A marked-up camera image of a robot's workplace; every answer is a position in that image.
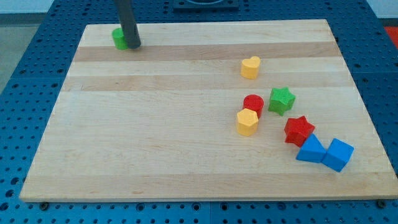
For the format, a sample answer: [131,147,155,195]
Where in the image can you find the yellow heart block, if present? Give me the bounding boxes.
[240,56,261,80]

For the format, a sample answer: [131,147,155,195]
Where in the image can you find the light wooden board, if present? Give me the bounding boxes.
[20,19,397,202]

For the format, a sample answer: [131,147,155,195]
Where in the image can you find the red star block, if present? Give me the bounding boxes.
[284,116,315,147]

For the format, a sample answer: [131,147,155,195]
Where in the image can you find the green star block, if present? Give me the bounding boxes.
[268,87,295,116]

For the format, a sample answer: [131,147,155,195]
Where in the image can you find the yellow hexagon block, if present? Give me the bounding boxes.
[236,108,259,136]

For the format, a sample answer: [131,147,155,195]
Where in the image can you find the grey cylindrical robot end-effector rod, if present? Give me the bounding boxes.
[114,0,141,49]

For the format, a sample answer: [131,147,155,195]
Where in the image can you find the green cylinder block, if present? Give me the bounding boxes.
[111,27,128,50]

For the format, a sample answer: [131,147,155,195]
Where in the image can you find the red cylinder block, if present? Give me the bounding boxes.
[243,95,264,118]

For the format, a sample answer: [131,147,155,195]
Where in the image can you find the blue cube block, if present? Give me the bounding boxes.
[322,138,354,172]

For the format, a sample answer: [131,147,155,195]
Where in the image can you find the blue triangle block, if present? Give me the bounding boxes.
[296,134,326,163]

